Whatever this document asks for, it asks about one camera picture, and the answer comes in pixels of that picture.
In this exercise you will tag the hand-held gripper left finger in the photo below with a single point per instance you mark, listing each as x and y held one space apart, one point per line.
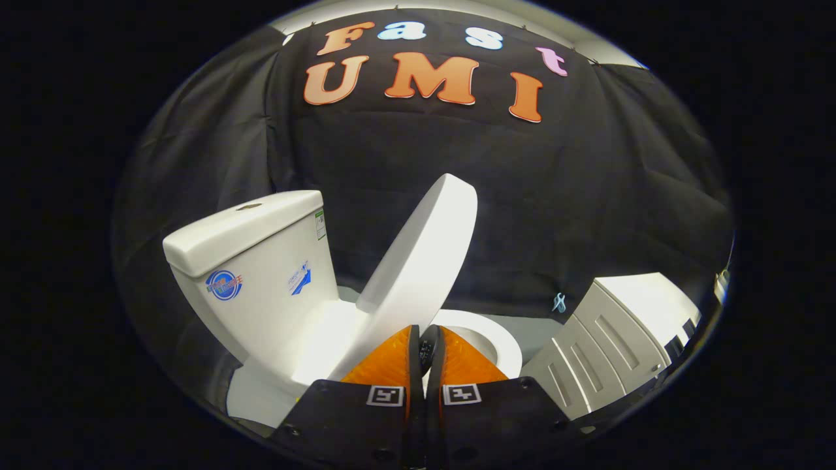
385 418

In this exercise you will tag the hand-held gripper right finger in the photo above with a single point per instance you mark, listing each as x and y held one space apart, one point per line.
470 424

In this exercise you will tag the white toilet lid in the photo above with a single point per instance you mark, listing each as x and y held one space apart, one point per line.
424 248

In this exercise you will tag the white toilet seat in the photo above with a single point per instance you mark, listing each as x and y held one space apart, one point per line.
504 343

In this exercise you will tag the white toilet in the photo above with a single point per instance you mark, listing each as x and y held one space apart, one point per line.
261 267

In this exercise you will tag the light blue clip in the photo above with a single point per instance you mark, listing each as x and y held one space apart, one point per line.
558 302

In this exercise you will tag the white cabinet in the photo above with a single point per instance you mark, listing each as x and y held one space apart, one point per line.
607 339

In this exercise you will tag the black backdrop cloth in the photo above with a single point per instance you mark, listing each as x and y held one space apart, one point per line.
424 170

